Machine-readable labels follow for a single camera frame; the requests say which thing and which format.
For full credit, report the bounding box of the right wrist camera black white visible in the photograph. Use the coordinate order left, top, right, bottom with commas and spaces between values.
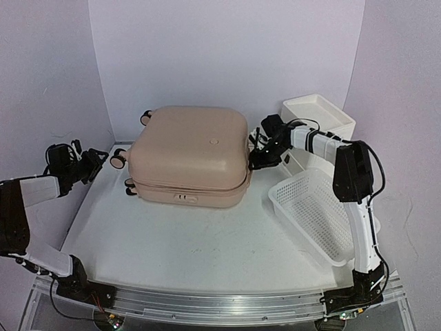
249, 114, 285, 150

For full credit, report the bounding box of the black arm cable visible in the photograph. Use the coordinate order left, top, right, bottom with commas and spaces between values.
289, 119, 387, 201
50, 279, 104, 320

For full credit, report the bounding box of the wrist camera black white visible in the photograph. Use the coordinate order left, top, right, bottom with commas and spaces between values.
249, 114, 285, 150
43, 139, 82, 174

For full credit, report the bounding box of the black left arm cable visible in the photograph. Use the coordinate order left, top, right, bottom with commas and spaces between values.
50, 279, 104, 320

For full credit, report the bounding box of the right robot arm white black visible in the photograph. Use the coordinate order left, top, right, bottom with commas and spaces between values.
249, 122, 390, 313

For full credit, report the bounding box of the white three-drawer storage cabinet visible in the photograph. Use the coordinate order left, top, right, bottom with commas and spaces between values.
280, 94, 356, 177

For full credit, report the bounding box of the pink hard-shell suitcase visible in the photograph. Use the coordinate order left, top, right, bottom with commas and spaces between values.
110, 106, 252, 208

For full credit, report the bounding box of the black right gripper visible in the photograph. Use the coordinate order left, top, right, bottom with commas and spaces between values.
249, 139, 289, 170

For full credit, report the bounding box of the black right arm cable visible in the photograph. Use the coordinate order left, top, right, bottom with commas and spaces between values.
289, 119, 387, 201

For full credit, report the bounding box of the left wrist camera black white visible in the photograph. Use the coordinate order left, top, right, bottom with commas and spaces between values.
43, 139, 82, 174

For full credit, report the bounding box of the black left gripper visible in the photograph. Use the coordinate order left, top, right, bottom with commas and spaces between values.
64, 148, 107, 184

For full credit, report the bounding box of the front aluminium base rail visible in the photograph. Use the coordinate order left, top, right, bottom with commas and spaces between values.
30, 275, 404, 323

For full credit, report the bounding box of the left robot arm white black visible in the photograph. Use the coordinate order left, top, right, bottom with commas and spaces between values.
1, 140, 116, 309

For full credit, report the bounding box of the white perforated plastic basket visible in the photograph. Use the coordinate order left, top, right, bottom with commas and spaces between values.
268, 168, 380, 273

